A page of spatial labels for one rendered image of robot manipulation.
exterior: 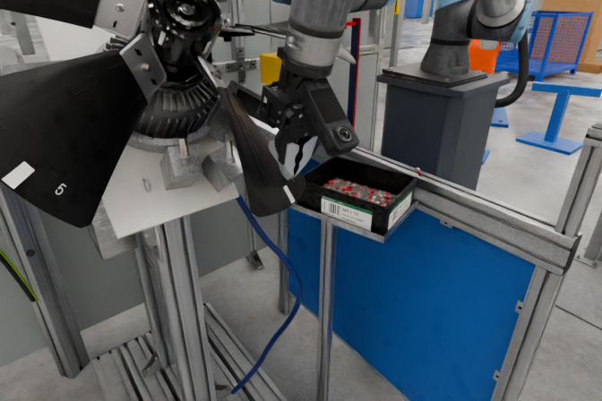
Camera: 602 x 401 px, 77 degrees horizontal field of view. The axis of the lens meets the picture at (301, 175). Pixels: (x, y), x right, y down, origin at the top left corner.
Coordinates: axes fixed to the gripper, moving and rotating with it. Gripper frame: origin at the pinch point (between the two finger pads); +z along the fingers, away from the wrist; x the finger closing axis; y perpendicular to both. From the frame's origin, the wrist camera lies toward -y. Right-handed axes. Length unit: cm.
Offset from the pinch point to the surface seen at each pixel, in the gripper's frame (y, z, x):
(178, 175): 16.0, 7.8, 13.1
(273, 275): 45, 115, -47
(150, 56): 23.0, -12.4, 14.5
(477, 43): 148, 62, -362
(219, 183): 16.7, 13.5, 4.0
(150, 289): 35, 69, 14
